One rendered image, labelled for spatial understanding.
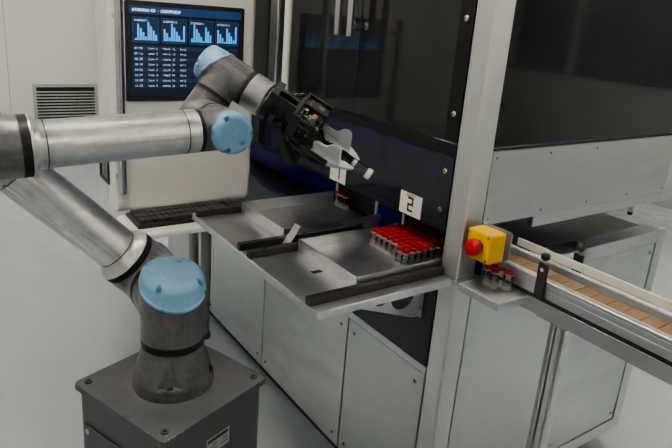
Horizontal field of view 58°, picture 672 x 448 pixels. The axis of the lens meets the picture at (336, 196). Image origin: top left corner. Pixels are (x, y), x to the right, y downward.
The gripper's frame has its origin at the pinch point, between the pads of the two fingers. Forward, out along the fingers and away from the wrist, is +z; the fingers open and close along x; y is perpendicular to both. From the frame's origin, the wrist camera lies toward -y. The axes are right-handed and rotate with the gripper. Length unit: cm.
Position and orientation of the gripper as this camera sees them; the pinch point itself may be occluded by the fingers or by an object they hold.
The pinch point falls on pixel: (349, 163)
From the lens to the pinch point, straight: 121.0
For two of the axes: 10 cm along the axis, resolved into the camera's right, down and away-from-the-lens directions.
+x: 4.4, -6.7, 5.9
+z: 8.3, 5.5, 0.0
